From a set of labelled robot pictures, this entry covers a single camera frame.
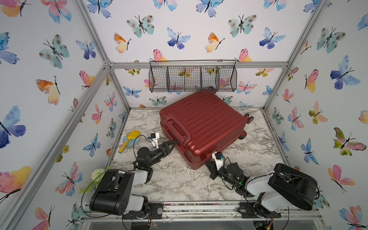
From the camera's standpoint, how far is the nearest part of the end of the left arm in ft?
2.19

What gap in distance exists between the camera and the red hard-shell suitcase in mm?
753

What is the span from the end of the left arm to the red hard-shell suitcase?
72 millimetres
